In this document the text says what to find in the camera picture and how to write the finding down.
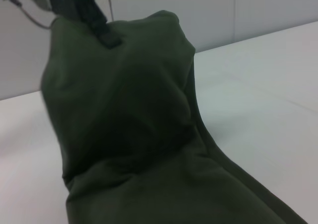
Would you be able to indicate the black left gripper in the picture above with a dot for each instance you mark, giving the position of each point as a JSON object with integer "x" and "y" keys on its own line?
{"x": 63, "y": 0}

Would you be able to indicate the dark green shirt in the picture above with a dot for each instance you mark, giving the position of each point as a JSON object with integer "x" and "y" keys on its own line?
{"x": 149, "y": 134}

